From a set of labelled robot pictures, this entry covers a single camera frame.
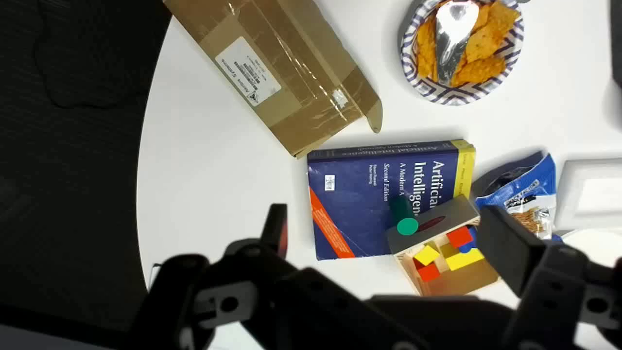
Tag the brown cardboard box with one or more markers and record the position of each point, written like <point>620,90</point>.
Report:
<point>291,73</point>

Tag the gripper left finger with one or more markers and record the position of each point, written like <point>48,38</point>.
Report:
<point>272,296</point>

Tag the green cylinder block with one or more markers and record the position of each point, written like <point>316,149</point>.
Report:
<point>406,221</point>

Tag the white rectangular tray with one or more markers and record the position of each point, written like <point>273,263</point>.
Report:
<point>590,194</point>

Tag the wooden block box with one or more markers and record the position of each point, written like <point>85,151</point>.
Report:
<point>466,282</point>

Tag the blue hardcover book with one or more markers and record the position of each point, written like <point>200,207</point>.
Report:
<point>359,194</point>

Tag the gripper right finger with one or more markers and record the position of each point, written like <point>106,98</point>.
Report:
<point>554,282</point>

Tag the yellow cube block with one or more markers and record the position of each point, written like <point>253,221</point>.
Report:
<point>426,254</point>

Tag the blue block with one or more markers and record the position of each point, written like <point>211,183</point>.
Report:
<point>470,244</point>

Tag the white and purple paper bowl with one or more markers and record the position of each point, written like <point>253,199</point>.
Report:
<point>505,63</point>

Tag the long yellow block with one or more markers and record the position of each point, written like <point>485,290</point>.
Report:
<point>464,259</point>

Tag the red cube block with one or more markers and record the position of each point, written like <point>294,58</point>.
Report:
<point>459,236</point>

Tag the blue snack bag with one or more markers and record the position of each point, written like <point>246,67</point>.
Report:
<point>527,187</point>

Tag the grey box lid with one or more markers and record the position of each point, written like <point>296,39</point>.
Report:
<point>452,214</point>

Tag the heap of orange chips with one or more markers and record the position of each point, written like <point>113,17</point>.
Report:
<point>483,43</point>

